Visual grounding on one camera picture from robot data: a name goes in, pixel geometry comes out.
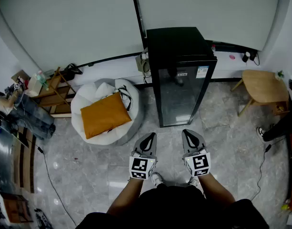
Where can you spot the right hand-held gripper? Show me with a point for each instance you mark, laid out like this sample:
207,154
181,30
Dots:
200,163

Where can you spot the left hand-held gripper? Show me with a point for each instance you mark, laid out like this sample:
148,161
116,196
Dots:
138,164

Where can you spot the black mini fridge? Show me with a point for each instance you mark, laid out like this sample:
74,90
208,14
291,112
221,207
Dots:
176,51

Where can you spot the person's right forearm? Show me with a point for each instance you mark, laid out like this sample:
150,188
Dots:
214,192

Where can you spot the person's left forearm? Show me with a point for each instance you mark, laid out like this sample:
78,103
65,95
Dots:
126,197

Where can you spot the person's left white shoe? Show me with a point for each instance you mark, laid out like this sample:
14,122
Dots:
156,179

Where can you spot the person's white shoe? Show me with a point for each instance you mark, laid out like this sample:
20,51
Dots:
193,181
156,179

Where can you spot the person's right white shoe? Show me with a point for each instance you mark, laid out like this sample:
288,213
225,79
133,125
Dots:
193,181

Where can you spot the orange cushion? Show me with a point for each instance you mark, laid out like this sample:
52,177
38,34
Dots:
105,116

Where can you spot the person's black clothing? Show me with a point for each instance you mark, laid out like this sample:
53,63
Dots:
174,209

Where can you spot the white beanbag chair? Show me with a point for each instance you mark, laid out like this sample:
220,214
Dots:
88,94

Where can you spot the beige bag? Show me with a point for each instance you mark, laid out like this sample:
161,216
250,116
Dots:
142,63

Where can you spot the round wooden side table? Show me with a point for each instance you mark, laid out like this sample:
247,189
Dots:
264,87

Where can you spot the pink round disc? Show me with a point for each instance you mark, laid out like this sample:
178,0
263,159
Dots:
232,57

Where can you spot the red label plastic bottle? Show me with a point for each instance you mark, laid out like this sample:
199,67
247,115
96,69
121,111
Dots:
213,48

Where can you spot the black cup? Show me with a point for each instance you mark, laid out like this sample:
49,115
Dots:
245,57

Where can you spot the wooden shelf rack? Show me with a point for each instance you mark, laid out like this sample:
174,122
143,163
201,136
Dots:
56,96

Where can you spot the black handbag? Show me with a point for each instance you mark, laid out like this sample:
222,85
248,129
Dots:
69,73

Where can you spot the small potted plant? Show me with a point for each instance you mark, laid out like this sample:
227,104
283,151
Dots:
279,75

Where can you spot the yellow ball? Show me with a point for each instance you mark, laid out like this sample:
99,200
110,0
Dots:
284,207

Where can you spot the brown striped rug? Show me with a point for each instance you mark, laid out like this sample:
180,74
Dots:
24,161

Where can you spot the green plastic bottle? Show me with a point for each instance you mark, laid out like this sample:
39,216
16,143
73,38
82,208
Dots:
42,80

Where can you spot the black device on floor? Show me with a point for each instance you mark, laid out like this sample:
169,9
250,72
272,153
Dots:
42,218

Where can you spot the white box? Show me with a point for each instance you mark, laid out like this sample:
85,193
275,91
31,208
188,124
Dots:
34,87

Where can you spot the white roller blind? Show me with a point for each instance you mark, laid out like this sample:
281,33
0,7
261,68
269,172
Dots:
72,25
207,8

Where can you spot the brown wooden crate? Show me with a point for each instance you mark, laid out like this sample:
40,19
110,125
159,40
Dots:
17,209

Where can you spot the glossy dark table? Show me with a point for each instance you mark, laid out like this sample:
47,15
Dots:
3,156

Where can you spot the cardboard box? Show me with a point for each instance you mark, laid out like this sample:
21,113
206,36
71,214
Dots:
19,75

